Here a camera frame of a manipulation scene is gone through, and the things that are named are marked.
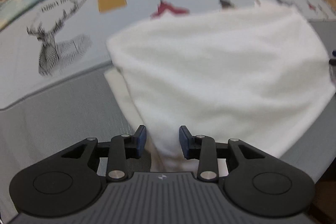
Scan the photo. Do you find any grey deer print bedsheet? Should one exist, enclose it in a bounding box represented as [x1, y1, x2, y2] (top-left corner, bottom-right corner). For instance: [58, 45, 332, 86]
[1, 0, 335, 223]

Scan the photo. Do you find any white t-shirt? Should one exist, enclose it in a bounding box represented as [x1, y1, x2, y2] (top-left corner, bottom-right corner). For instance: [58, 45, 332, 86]
[105, 0, 335, 172]

